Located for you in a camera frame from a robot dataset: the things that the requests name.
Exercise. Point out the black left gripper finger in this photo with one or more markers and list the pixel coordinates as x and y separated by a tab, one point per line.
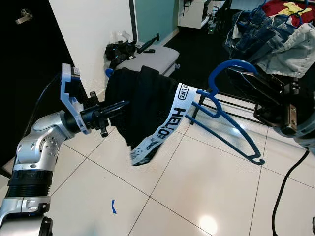
117	106
117	113

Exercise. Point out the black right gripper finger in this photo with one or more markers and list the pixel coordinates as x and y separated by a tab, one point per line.
256	78
251	92

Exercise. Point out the black shorts white printed waistband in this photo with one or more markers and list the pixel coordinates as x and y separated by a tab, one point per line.
142	98

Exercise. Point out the blue plastic clothes hanger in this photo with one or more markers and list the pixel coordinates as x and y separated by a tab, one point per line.
231	62

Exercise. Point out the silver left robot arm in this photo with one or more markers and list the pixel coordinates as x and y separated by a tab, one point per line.
39	142

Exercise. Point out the dark blue denim shorts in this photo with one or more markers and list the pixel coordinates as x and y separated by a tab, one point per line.
251	39

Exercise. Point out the light blue denim shorts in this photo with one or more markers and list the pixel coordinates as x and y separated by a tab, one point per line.
290	56

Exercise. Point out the grey padded bench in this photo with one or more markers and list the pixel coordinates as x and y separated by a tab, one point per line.
152	59

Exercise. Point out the red shirt with yellow star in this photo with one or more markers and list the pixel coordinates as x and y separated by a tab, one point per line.
275	7

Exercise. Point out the white shelf unit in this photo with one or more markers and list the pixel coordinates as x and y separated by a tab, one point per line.
194	17

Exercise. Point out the black door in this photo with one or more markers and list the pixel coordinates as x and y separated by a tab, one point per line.
24	59

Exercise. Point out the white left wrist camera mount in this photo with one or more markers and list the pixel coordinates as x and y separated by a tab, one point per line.
69	93

